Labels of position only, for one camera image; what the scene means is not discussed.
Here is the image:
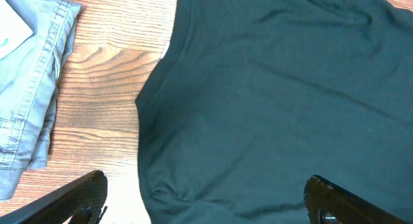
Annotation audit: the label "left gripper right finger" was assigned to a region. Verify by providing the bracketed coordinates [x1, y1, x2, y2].
[303, 175, 408, 224]

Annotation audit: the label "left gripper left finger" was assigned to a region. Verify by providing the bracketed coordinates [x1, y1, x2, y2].
[1, 170, 108, 224]

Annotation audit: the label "black t-shirt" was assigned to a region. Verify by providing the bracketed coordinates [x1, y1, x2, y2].
[136, 0, 412, 224]

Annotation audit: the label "folded grey trousers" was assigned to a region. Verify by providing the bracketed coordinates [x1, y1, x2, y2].
[1, 0, 82, 201]

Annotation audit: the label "folded light blue garment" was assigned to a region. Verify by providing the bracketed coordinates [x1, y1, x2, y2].
[0, 0, 33, 59]

